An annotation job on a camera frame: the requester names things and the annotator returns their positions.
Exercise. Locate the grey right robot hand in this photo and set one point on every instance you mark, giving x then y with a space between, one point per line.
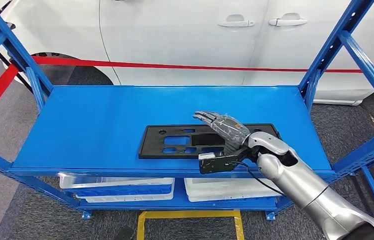
230 129

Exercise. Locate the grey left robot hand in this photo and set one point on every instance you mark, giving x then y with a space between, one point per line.
125 233

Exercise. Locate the black plastic plate frame part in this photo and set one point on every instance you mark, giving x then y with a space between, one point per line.
150 142

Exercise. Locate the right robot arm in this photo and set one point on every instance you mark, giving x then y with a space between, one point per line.
293 179

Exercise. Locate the blue metal shelf rack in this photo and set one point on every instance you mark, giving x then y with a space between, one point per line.
91 132

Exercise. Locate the white plastic bin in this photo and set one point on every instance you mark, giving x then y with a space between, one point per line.
130 198
220 198
220 185
114 182

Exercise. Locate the white car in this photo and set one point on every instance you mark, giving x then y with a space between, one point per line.
173 33

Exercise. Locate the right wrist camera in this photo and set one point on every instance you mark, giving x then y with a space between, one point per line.
213 165

